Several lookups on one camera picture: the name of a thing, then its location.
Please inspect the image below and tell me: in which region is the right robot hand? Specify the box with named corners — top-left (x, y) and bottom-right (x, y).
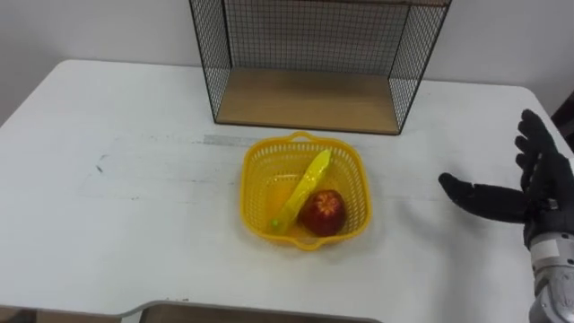
top-left (438, 109), bottom-right (574, 250)

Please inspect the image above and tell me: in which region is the red apple soft toy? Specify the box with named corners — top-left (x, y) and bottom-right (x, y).
top-left (298, 188), bottom-right (347, 238)

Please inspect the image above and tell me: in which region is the yellow banana soft toy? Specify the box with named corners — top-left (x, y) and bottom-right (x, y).
top-left (268, 148), bottom-right (334, 234)

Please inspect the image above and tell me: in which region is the yellow plastic basket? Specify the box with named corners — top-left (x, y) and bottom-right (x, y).
top-left (239, 130), bottom-right (373, 251)

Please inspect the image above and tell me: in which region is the grey tape strip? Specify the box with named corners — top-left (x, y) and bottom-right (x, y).
top-left (203, 134), bottom-right (253, 148)

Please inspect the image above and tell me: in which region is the white desk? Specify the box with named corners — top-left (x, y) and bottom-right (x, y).
top-left (0, 57), bottom-right (574, 323)

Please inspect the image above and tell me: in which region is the black wire shelf rack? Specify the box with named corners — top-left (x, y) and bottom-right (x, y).
top-left (187, 0), bottom-right (453, 136)

